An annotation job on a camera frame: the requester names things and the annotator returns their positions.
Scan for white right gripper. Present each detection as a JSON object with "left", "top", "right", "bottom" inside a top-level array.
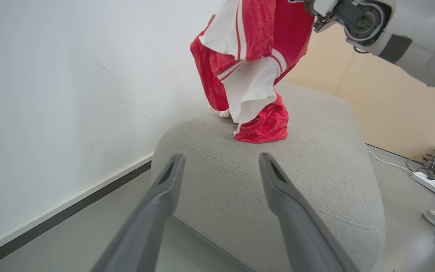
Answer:
[{"left": 304, "top": 0, "right": 396, "bottom": 51}]

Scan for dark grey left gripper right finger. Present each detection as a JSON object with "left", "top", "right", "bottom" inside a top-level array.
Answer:
[{"left": 259, "top": 152, "right": 360, "bottom": 272}]

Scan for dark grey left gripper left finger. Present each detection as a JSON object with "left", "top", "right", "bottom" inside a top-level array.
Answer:
[{"left": 91, "top": 153, "right": 186, "bottom": 272}]

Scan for red and white jersey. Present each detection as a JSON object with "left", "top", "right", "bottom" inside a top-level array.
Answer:
[{"left": 190, "top": 0, "right": 315, "bottom": 125}]

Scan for red mesh shorts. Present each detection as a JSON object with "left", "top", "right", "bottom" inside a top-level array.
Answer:
[{"left": 234, "top": 93, "right": 290, "bottom": 144}]

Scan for grey fabric ottoman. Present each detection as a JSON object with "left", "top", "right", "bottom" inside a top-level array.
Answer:
[{"left": 151, "top": 81, "right": 387, "bottom": 272}]

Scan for dark grey baseboard strip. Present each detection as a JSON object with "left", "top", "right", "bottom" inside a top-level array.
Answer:
[{"left": 0, "top": 153, "right": 154, "bottom": 272}]

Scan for white power strip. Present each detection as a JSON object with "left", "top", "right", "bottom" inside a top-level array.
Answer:
[{"left": 411, "top": 171, "right": 435, "bottom": 202}]

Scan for white power cable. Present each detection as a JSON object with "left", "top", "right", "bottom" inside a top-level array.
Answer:
[{"left": 367, "top": 150, "right": 414, "bottom": 173}]

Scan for thin black cable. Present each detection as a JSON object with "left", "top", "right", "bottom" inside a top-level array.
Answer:
[{"left": 406, "top": 154, "right": 435, "bottom": 180}]

